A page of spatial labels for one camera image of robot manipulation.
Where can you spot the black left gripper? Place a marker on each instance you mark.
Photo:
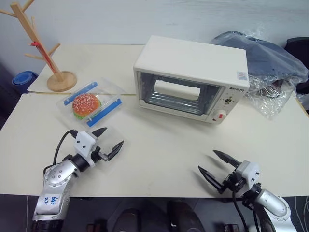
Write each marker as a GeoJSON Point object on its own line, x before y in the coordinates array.
{"type": "Point", "coordinates": [97, 154]}

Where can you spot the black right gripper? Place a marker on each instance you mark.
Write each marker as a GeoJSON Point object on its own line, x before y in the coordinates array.
{"type": "Point", "coordinates": [233, 182]}

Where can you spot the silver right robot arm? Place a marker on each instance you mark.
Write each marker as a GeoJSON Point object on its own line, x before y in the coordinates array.
{"type": "Point", "coordinates": [275, 201]}

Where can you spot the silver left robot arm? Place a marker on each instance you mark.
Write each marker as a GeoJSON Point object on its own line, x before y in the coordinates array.
{"type": "Point", "coordinates": [54, 180]}

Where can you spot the white toaster oven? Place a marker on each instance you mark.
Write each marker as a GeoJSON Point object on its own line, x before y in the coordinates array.
{"type": "Point", "coordinates": [193, 60]}

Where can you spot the toy hamburger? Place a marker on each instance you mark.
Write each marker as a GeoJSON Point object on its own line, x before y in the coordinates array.
{"type": "Point", "coordinates": [85, 105]}

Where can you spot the clear container with blue clips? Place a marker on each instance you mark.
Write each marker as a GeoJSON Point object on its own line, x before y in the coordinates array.
{"type": "Point", "coordinates": [111, 90]}

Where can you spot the wooden tree-shaped rack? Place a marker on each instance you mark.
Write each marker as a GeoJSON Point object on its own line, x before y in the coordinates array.
{"type": "Point", "coordinates": [61, 81]}

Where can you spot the clear plastic bag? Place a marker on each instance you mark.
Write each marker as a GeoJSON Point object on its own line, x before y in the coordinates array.
{"type": "Point", "coordinates": [270, 96]}

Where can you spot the red tie on rack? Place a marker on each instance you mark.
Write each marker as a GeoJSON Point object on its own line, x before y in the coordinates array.
{"type": "Point", "coordinates": [35, 44]}

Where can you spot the dark grey cloth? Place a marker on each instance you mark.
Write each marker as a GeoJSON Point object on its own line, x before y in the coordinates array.
{"type": "Point", "coordinates": [265, 55]}

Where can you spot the black chair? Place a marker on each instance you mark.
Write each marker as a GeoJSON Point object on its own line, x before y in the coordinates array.
{"type": "Point", "coordinates": [299, 46]}

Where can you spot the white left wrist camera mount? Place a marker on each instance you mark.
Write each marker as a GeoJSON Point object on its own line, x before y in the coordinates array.
{"type": "Point", "coordinates": [83, 143]}

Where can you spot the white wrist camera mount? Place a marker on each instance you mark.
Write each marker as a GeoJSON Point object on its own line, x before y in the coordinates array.
{"type": "Point", "coordinates": [249, 172]}
{"type": "Point", "coordinates": [83, 143]}

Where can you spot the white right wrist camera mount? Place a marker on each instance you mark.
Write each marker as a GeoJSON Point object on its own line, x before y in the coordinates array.
{"type": "Point", "coordinates": [249, 172]}

